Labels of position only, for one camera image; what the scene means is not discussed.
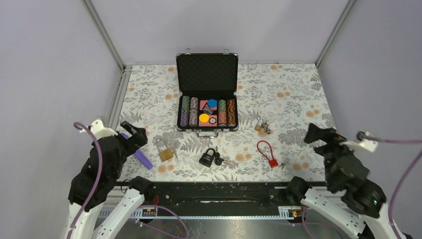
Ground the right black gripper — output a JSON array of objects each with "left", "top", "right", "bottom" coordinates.
[{"left": 302, "top": 121, "right": 362, "bottom": 187}]

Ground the brass padlock long shackle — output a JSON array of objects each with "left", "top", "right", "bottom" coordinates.
[{"left": 155, "top": 138, "right": 177, "bottom": 162}]

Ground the red cable lock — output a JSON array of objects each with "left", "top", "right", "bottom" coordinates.
[{"left": 256, "top": 140, "right": 279, "bottom": 168}]

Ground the black padlock with keys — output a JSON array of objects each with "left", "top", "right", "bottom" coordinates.
[{"left": 199, "top": 148, "right": 224, "bottom": 168}]

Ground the small brass padlock astronaut keychain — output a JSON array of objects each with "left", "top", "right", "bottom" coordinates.
[{"left": 254, "top": 117, "right": 271, "bottom": 134}]

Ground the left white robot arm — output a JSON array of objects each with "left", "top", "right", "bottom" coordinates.
[{"left": 65, "top": 119, "right": 154, "bottom": 239}]

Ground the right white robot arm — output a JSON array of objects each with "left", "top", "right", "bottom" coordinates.
[{"left": 285, "top": 123, "right": 411, "bottom": 239}]

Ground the floral tablecloth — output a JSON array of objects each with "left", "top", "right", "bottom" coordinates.
[{"left": 119, "top": 64, "right": 334, "bottom": 182}]

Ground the black poker chip case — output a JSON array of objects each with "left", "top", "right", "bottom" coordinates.
[{"left": 176, "top": 52, "right": 239, "bottom": 136}]

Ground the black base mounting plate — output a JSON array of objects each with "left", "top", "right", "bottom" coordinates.
[{"left": 144, "top": 182, "right": 302, "bottom": 218}]

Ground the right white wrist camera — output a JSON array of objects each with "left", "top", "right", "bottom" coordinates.
[{"left": 340, "top": 131, "right": 379, "bottom": 152}]

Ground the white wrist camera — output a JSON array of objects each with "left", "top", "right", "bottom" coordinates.
[
  {"left": 87, "top": 116, "right": 117, "bottom": 140},
  {"left": 340, "top": 131, "right": 379, "bottom": 152}
]

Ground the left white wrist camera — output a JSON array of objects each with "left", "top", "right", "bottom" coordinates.
[{"left": 87, "top": 116, "right": 117, "bottom": 140}]

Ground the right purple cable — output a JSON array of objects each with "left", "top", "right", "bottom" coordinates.
[{"left": 357, "top": 131, "right": 422, "bottom": 239}]

